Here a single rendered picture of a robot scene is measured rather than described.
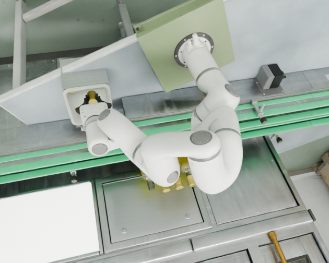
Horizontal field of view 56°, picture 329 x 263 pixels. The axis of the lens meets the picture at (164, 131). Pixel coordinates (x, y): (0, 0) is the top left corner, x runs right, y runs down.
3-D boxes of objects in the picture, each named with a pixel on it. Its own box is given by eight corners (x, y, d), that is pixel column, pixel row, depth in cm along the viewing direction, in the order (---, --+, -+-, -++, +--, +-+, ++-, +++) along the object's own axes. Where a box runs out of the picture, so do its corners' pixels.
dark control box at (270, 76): (255, 76, 147) (262, 90, 143) (260, 64, 141) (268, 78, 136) (271, 74, 149) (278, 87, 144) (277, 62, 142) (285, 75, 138)
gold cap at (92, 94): (86, 91, 119) (87, 99, 117) (95, 90, 120) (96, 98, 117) (87, 97, 122) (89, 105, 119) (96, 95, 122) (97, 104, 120)
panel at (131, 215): (-3, 200, 136) (-8, 282, 118) (-6, 197, 134) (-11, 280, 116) (189, 162, 153) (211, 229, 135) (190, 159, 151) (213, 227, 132)
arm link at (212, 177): (239, 118, 79) (246, 157, 68) (243, 156, 87) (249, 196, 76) (187, 125, 82) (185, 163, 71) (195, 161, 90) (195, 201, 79)
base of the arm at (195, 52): (172, 38, 107) (186, 67, 98) (205, 24, 106) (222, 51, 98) (181, 68, 120) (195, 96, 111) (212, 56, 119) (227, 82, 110)
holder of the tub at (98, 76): (73, 117, 139) (75, 131, 135) (60, 73, 116) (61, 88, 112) (111, 111, 142) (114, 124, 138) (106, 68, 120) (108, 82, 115)
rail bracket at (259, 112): (247, 102, 140) (259, 125, 133) (252, 91, 134) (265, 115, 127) (255, 100, 141) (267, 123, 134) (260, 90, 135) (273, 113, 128)
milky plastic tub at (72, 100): (71, 110, 134) (72, 127, 130) (60, 73, 116) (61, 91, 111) (110, 105, 138) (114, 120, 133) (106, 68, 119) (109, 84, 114)
